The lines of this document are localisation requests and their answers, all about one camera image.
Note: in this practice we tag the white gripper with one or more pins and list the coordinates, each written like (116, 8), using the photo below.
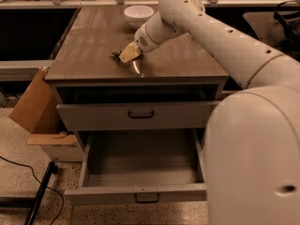
(142, 41)

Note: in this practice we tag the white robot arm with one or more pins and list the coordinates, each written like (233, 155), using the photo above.
(251, 152)

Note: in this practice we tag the grey drawer cabinet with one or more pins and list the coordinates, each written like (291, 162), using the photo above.
(86, 72)

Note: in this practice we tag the open grey middle drawer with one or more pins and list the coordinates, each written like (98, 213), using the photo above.
(140, 166)

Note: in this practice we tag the white ceramic bowl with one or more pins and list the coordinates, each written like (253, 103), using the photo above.
(136, 16)

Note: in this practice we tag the brown cardboard box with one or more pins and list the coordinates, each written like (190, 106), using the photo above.
(36, 110)

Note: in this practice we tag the white cardboard box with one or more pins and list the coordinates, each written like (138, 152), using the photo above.
(58, 147)

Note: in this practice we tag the black metal stand leg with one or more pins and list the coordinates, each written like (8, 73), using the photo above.
(31, 203)

